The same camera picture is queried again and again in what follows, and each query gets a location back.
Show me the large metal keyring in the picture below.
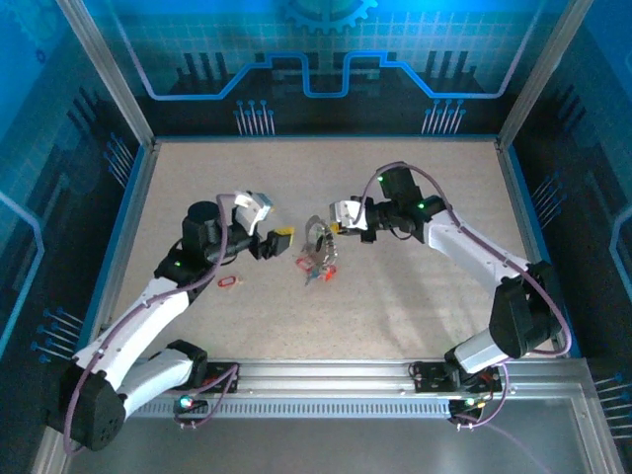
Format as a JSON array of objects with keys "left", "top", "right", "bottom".
[{"left": 301, "top": 212, "right": 343, "bottom": 273}]

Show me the aluminium base beam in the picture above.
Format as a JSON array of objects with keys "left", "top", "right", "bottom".
[{"left": 58, "top": 355, "right": 596, "bottom": 402}]

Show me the small lit connector box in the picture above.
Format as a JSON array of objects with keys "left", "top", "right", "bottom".
[
  {"left": 447, "top": 394, "right": 488, "bottom": 421},
  {"left": 173, "top": 392, "right": 208, "bottom": 415}
]

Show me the grey metal shelf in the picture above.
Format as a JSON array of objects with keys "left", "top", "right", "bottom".
[{"left": 34, "top": 394, "right": 623, "bottom": 474}]

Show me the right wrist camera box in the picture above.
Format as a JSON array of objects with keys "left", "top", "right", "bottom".
[{"left": 327, "top": 196, "right": 369, "bottom": 233}]

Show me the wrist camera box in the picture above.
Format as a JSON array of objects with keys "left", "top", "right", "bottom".
[
  {"left": 230, "top": 190, "right": 275, "bottom": 237},
  {"left": 327, "top": 196, "right": 369, "bottom": 233}
]

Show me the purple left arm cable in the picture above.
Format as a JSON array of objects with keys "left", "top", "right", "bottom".
[{"left": 61, "top": 193, "right": 243, "bottom": 455}]

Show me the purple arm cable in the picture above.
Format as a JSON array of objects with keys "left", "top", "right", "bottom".
[
  {"left": 358, "top": 161, "right": 574, "bottom": 431},
  {"left": 61, "top": 193, "right": 243, "bottom": 455}
]

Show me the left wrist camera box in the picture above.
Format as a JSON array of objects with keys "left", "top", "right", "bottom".
[{"left": 230, "top": 190, "right": 275, "bottom": 237}]

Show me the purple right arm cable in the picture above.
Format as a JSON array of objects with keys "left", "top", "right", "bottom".
[{"left": 358, "top": 161, "right": 574, "bottom": 431}]

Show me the aluminium side rail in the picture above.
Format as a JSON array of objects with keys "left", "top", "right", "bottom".
[
  {"left": 495, "top": 139, "right": 574, "bottom": 359},
  {"left": 83, "top": 140, "right": 160, "bottom": 359}
]

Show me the aluminium cross rail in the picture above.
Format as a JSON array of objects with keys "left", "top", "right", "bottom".
[{"left": 153, "top": 133, "right": 501, "bottom": 145}]

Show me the slotted grey cable duct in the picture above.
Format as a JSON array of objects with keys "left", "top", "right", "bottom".
[{"left": 125, "top": 399, "right": 468, "bottom": 421}]

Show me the aluminium frame post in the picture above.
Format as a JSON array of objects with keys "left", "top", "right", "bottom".
[
  {"left": 497, "top": 0, "right": 596, "bottom": 149},
  {"left": 54, "top": 0, "right": 158, "bottom": 149}
]

